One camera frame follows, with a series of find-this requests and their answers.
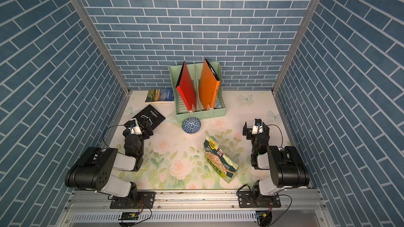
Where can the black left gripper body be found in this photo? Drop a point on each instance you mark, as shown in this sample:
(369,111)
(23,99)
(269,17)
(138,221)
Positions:
(144,126)

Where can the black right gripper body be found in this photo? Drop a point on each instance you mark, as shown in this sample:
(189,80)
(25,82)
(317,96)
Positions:
(248,129)

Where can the green oats bag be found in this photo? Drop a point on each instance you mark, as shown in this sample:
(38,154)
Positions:
(219,161)

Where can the blue patterned ceramic bowl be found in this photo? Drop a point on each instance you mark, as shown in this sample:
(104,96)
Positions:
(191,125)

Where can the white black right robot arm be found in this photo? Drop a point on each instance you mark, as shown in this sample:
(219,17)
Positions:
(287,169)

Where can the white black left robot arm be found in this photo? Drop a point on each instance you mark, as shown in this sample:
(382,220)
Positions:
(93,170)

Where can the black book with antlers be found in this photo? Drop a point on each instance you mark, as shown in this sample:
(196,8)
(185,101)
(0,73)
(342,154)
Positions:
(150,114)

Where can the landscape cover book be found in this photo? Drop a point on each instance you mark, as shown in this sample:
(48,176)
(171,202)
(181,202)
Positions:
(157,96)

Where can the orange file folder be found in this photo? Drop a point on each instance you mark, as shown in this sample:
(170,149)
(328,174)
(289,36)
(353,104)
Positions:
(209,86)

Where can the red file folder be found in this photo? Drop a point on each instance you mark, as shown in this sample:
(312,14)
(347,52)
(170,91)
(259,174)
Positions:
(186,89)

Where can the mint green file organizer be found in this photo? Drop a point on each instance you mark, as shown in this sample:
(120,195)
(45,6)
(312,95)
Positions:
(182,112)

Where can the small black controller box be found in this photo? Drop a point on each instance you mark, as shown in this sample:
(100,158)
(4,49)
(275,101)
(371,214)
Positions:
(129,216)

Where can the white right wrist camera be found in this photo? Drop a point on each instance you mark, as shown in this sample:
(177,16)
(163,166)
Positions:
(257,127)

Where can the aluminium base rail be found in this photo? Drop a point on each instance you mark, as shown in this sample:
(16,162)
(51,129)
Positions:
(198,208)

